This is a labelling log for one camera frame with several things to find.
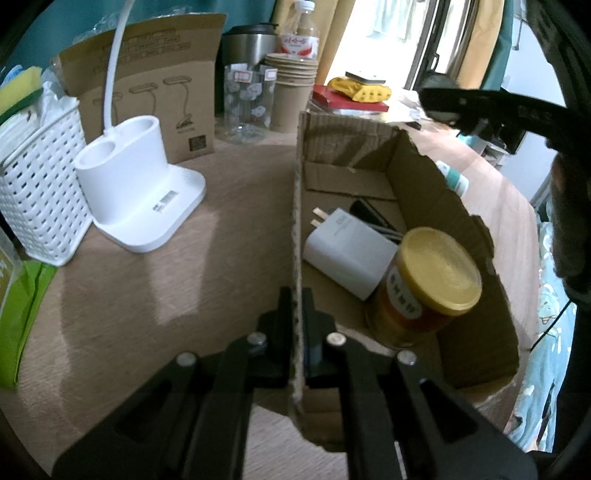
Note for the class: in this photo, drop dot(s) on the white scale device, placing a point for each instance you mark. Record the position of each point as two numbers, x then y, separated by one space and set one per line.
365 79

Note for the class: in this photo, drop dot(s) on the brown lamp packaging box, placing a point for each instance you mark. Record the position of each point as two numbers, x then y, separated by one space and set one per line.
165 68

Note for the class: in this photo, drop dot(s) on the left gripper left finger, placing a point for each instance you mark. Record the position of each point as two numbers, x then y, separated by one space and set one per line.
190 419

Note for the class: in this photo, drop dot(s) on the clear patterned glass jar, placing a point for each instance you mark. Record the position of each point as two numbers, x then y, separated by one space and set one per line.
247 101

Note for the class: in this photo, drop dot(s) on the black car key with keys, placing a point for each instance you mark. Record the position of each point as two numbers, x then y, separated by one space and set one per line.
362 209

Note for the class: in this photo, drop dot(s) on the yellow curtain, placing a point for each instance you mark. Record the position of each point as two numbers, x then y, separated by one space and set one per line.
482 43

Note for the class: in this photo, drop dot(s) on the yellow snack package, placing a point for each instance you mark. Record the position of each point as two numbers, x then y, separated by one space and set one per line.
360 92

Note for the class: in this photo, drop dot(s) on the white pill bottle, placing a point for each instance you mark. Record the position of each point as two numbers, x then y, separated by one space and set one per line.
456 181

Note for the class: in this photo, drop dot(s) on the red book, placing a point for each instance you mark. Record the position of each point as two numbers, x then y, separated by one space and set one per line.
328 98

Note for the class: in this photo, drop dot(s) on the stainless steel thermos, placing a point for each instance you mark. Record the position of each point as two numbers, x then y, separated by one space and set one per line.
248 44

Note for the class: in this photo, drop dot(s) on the yellow lid can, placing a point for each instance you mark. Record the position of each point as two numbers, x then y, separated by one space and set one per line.
431 280

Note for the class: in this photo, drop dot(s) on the stack of brown paper cups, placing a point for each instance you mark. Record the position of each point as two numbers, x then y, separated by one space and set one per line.
295 80

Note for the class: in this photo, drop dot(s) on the yellow green sponge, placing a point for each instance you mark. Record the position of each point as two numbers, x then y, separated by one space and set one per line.
21 91

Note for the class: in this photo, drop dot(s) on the white perforated plastic basket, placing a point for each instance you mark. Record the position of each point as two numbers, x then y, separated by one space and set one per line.
41 198

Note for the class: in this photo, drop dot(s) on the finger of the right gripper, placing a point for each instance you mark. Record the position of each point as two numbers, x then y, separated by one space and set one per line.
499 117

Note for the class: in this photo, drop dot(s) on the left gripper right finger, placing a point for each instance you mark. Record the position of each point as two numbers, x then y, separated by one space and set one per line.
397 422

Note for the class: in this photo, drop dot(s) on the white desk lamp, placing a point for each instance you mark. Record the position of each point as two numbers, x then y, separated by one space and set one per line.
135 196

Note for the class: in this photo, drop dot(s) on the white power adapter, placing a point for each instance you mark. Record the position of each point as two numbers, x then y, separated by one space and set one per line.
348 251

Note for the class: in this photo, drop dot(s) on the clear water bottle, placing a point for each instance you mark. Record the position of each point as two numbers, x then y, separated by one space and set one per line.
299 36

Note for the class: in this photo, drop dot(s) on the cardboard box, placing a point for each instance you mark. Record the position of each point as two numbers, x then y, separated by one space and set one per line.
341 159

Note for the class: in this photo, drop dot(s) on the green paper cup package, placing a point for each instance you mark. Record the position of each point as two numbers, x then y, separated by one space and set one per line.
23 286

